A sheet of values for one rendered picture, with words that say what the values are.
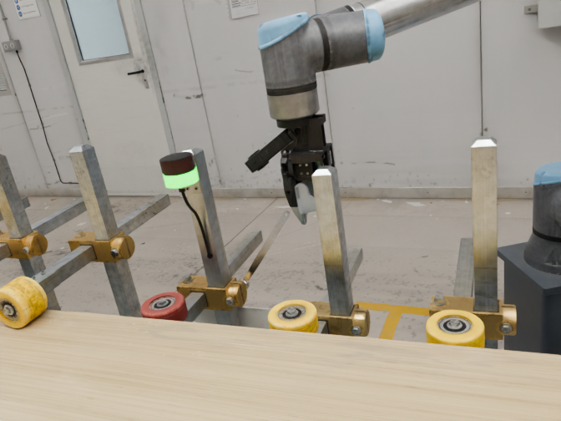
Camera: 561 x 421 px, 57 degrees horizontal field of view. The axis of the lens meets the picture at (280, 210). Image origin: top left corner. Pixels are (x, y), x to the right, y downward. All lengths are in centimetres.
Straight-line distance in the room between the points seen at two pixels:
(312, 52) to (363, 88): 270
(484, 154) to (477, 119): 271
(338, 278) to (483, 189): 29
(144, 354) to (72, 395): 12
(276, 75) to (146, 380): 52
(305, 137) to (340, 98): 272
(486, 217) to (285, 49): 42
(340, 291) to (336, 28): 45
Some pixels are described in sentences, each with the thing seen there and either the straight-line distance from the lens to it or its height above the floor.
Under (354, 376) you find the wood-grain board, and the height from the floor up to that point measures 90.
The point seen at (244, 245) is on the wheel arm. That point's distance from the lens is 123.
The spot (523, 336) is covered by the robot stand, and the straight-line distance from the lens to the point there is 170.
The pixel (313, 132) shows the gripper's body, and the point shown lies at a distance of 93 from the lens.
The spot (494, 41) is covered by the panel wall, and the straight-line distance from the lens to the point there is 344.
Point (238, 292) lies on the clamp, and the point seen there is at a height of 86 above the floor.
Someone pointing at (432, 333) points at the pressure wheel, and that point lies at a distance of 78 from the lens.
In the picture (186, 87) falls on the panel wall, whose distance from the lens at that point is 419.
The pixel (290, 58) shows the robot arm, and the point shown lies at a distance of 90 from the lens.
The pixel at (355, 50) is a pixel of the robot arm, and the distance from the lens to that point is 94.
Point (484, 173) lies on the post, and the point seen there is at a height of 109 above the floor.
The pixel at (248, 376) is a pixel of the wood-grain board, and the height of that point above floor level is 90.
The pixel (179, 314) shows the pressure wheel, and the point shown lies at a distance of 95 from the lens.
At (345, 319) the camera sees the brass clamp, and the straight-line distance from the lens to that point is 97.
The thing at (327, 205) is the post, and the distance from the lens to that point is 88.
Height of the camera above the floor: 136
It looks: 21 degrees down
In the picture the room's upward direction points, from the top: 10 degrees counter-clockwise
